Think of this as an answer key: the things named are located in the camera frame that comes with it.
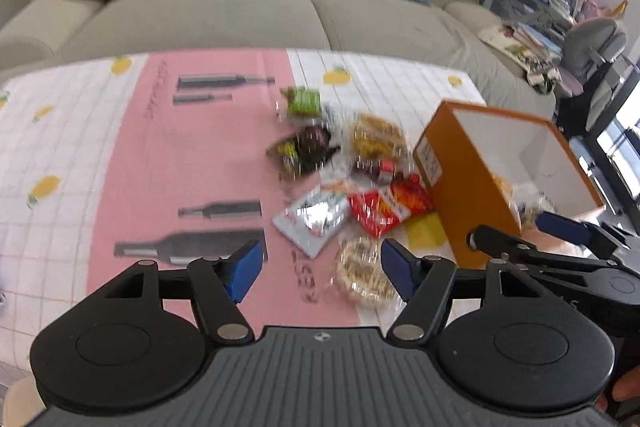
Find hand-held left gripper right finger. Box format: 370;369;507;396
381;238;548;343

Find green snack packet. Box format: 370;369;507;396
280;86;323;116

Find orange cardboard box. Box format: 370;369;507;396
412;101;606;265

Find grey office chair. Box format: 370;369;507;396
557;18;628;98

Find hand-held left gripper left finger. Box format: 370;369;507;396
87;240;264;342

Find glass balcony door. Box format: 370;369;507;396
595;97;640;208

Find round rice cracker packet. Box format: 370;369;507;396
334;234;402;309

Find white snack packet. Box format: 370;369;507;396
272;188;351;259

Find orange red snack packet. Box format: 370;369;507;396
390;174;435;218

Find chocolate ball bottle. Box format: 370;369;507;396
350;157;401;184

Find beige sofa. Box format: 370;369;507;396
0;0;566;128

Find clear bag of yellow snacks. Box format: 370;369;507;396
345;113;408;162

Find green and white bag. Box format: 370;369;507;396
525;69;561;96

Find stack of magazines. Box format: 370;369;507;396
477;22;564;75

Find person's right hand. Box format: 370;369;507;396
597;364;640;423

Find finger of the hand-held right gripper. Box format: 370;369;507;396
467;224;616;280
537;211;631;258

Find dark snack packet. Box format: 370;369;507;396
265;124;342;172

